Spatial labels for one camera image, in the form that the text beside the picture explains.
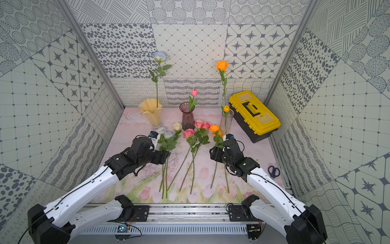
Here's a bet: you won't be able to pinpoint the white-blue rose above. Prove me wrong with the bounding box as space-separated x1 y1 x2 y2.
158 127 176 199
148 51 172 108

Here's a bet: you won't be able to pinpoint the orange rose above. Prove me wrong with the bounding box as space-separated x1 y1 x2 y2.
219 131 230 193
209 125 223 189
215 61 229 106

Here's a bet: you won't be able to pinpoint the yellow tulip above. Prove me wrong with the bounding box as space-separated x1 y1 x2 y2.
221 105 230 117

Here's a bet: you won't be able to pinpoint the pink tulip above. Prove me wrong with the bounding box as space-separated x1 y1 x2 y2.
189 89 198 112

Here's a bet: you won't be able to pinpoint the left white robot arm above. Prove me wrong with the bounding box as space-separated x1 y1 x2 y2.
27 131 169 244

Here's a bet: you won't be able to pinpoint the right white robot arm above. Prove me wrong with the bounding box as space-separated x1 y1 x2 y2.
209 136 328 244

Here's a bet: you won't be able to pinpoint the cream white rose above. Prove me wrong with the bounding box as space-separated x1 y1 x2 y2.
165 123 182 197

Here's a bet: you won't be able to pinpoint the pink rose left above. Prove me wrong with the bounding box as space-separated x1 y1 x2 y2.
168 129 198 191

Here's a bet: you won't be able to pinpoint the floral pink table mat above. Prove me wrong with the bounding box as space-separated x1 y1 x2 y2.
90 108 278 204

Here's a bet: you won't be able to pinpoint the clear glass vase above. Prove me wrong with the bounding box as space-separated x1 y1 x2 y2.
219 109 234 135

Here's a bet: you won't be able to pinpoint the pink rose pair stem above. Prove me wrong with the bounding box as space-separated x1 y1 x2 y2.
190 120 210 193

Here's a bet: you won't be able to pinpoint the purple glass vase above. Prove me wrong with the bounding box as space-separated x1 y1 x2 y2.
179 102 195 130

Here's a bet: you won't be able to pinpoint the yellow black toolbox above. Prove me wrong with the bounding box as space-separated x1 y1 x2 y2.
229 90 281 143

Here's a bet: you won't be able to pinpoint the yellow ruffled vase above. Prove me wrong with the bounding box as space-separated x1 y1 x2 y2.
138 99 163 127

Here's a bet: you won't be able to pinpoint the black scissors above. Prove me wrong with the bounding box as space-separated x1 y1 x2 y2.
268 165 280 179

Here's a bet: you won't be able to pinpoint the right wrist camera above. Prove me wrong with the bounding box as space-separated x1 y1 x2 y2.
223 134 235 142

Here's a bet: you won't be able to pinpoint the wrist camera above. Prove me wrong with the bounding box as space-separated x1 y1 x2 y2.
148 131 160 151
223 134 235 142

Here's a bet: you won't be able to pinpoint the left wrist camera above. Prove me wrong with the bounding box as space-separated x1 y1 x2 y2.
148 131 160 151

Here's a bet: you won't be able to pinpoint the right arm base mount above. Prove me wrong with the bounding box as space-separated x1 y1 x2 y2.
225 194 260 222

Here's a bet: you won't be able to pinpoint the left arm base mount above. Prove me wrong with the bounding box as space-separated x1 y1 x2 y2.
109 195 150 223

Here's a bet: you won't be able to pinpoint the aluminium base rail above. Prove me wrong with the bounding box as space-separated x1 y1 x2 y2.
62 203 314 235

